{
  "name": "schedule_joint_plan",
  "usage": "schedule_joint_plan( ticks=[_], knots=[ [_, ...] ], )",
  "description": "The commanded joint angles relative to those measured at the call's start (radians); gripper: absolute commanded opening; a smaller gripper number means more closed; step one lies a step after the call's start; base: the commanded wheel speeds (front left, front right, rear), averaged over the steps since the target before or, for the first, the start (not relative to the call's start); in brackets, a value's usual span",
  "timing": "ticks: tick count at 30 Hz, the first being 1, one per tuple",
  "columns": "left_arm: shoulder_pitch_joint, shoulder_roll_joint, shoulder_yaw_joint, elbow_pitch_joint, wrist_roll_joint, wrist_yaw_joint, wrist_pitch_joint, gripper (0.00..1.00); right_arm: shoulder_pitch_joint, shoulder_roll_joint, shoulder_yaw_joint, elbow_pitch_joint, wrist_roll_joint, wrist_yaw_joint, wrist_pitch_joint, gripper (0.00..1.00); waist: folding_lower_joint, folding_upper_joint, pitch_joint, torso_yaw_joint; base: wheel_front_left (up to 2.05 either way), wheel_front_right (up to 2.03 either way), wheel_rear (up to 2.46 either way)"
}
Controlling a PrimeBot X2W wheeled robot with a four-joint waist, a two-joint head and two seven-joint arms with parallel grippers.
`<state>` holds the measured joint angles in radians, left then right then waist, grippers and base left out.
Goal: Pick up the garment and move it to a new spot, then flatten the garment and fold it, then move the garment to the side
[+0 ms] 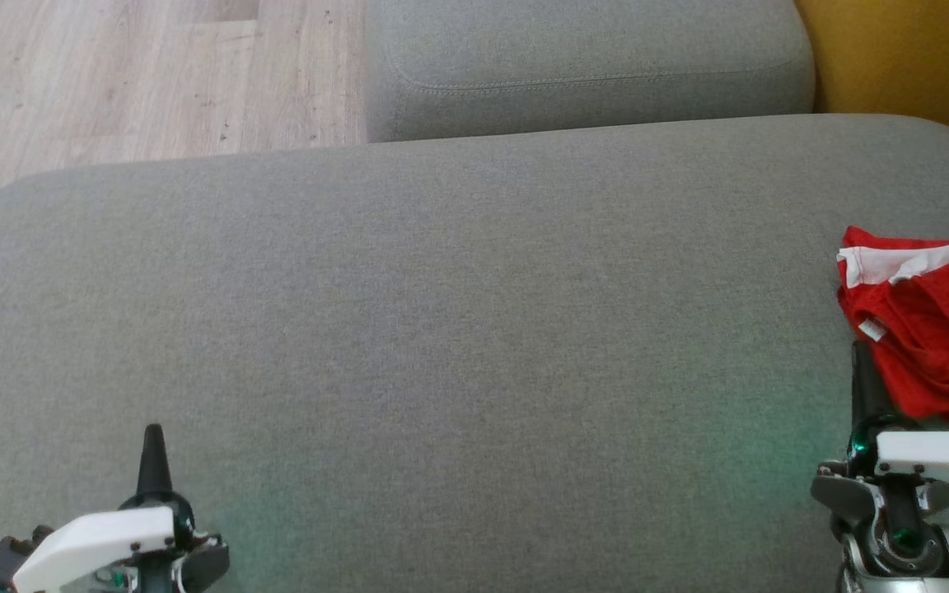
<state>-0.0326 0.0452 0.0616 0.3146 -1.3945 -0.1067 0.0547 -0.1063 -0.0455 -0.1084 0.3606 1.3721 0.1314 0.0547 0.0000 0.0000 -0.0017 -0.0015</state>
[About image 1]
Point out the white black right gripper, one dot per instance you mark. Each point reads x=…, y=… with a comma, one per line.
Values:
x=936, y=461

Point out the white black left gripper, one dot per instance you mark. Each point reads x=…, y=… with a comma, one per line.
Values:
x=95, y=548

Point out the red shorts white side stripe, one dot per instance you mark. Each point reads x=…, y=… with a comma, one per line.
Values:
x=944, y=346

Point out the large grey sofa seat cushion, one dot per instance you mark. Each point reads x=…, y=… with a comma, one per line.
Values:
x=441, y=329

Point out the yellow upholstered furniture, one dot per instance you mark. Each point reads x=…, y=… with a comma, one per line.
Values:
x=919, y=58

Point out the grey piped sofa cushion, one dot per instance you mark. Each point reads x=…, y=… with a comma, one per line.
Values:
x=590, y=49

